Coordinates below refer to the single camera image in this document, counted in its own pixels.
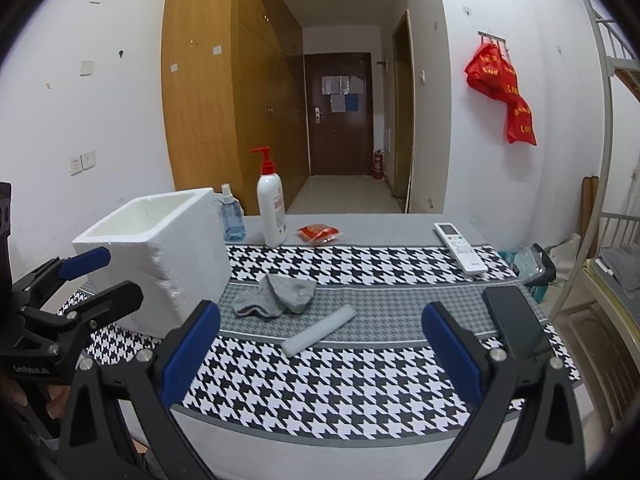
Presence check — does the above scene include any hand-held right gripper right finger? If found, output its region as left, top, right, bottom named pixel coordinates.
left=421, top=301, right=593, bottom=480

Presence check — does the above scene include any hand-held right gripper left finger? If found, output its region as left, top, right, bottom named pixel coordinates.
left=50, top=300, right=222, bottom=480

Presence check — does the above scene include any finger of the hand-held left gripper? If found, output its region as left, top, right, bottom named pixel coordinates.
left=11, top=246, right=112, bottom=307
left=20, top=280, right=145, bottom=358

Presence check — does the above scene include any white foam box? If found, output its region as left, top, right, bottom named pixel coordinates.
left=72, top=187, right=232, bottom=338

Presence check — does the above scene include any grey sock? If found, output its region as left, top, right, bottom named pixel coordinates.
left=231, top=272, right=317, bottom=318

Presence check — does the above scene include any pale foam tube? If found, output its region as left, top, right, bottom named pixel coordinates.
left=281, top=305, right=357, bottom=358

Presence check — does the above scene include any person's left hand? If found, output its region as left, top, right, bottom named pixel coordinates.
left=0, top=375, right=72, bottom=420

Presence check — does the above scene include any black smartphone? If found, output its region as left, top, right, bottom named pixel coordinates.
left=482, top=285, right=553, bottom=361

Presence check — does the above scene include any white remote control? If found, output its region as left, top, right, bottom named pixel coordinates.
left=433, top=222, right=488, bottom=277

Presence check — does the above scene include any pale green packet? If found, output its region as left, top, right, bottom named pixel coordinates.
left=510, top=249, right=546, bottom=281

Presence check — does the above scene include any houndstooth tablecloth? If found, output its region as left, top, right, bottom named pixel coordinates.
left=55, top=242, right=583, bottom=443

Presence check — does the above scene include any blue spray bottle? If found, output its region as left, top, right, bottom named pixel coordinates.
left=216, top=183, right=247, bottom=242

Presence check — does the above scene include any cream wooden panel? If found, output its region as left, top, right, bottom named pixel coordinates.
left=550, top=260, right=640, bottom=431

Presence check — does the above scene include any white bag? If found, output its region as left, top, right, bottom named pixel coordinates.
left=545, top=234, right=583, bottom=271

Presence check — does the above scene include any white pump bottle red cap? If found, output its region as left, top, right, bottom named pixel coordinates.
left=250, top=146, right=288, bottom=248

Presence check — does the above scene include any red snack packet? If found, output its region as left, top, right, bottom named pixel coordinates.
left=297, top=222, right=342, bottom=246

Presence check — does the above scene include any grey clothing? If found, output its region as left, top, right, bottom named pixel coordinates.
left=597, top=247, right=640, bottom=301

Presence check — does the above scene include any wooden wardrobe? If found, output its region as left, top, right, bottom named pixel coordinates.
left=161, top=0, right=311, bottom=216

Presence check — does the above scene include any wooden plank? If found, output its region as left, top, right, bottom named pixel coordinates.
left=580, top=176, right=601, bottom=256

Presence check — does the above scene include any dark brown door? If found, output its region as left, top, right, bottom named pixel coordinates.
left=304, top=52, right=373, bottom=177

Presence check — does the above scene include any red plastic bag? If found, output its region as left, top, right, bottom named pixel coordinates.
left=465, top=42, right=516, bottom=98
left=505, top=92, right=537, bottom=146

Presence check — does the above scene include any light wooden side door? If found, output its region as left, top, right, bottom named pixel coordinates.
left=391, top=10, right=416, bottom=201

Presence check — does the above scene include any silver paper sheet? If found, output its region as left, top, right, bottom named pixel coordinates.
left=321, top=76, right=364, bottom=95

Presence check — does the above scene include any black curved strap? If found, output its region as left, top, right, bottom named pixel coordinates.
left=530, top=243, right=558, bottom=301

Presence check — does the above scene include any metal bunk bed frame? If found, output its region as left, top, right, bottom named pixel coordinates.
left=547, top=0, right=640, bottom=431

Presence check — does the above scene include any metal wall hook rack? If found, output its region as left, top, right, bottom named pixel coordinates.
left=477, top=31, right=508, bottom=53

